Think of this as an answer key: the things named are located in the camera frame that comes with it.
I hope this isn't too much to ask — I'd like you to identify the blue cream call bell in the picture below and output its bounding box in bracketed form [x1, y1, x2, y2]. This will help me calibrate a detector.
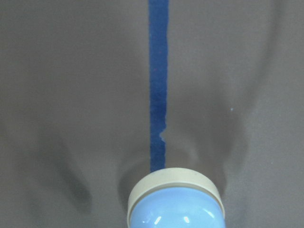
[127, 167, 226, 228]

